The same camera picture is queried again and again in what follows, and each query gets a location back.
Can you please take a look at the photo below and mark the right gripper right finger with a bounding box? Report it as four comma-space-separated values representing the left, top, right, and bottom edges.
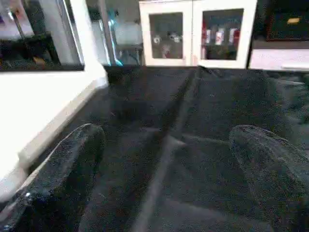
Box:
228, 124, 309, 232

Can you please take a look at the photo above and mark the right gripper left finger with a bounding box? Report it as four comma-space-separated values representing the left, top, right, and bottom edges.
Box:
0, 123, 106, 232

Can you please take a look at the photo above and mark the white plastic table top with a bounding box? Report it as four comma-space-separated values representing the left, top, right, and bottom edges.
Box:
0, 65, 110, 204

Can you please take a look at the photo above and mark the white plastic table leg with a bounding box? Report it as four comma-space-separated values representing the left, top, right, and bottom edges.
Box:
69, 0, 109, 78

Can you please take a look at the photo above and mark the black work mat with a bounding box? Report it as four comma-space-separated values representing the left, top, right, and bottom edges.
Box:
29, 65, 309, 232

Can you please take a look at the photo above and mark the white drawer unit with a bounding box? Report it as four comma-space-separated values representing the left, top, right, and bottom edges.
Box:
248, 47, 309, 72

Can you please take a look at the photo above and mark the grey metal pole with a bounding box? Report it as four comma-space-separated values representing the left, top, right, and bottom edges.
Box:
98, 0, 117, 66

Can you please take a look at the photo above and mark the white glass door cabinet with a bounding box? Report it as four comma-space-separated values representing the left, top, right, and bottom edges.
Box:
139, 0, 258, 70

